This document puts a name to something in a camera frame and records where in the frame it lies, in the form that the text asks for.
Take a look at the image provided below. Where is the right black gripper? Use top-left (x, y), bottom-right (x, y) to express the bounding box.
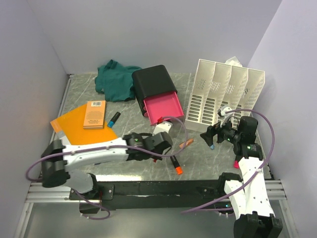
top-left (200, 116), bottom-right (242, 146)

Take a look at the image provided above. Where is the salmon clear highlighter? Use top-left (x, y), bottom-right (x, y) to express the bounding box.
top-left (179, 138), bottom-right (194, 149)

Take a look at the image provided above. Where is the black drawer organizer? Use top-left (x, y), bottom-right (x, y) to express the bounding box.
top-left (132, 64), bottom-right (177, 117)

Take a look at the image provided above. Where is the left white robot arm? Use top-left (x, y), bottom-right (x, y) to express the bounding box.
top-left (41, 132), bottom-right (173, 199)

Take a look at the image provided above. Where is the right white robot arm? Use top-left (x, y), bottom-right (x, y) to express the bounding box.
top-left (201, 116), bottom-right (283, 238)

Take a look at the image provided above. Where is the orange highlighter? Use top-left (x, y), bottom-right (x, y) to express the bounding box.
top-left (170, 156), bottom-right (183, 175)

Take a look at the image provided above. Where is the pink highlighter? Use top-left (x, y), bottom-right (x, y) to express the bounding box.
top-left (233, 161), bottom-right (239, 169)

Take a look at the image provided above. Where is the white file rack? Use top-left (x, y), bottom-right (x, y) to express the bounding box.
top-left (185, 59), bottom-right (265, 132)

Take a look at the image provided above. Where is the black base beam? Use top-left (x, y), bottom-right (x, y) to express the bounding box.
top-left (83, 173), bottom-right (243, 210)

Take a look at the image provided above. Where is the orange book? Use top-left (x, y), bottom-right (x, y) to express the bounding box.
top-left (83, 100), bottom-right (106, 129)

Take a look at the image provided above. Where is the green cloth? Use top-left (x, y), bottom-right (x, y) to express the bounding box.
top-left (95, 60), bottom-right (141, 102)

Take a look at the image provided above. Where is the white crumpled paper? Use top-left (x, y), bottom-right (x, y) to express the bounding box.
top-left (225, 57), bottom-right (242, 67)

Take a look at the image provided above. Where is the orange folder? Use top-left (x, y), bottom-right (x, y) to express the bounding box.
top-left (51, 104), bottom-right (118, 145)

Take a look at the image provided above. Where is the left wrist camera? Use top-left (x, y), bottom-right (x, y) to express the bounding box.
top-left (153, 118), bottom-right (173, 135)

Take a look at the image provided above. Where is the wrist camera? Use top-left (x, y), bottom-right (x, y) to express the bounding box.
top-left (217, 105), bottom-right (233, 127)
top-left (153, 118), bottom-right (173, 135)

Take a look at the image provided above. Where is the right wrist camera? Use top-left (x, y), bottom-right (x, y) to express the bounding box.
top-left (217, 105), bottom-right (233, 127)

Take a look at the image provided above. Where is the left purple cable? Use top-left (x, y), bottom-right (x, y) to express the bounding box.
top-left (26, 116), bottom-right (188, 221)

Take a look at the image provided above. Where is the aluminium rail frame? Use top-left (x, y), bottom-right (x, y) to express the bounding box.
top-left (14, 73), bottom-right (299, 238)

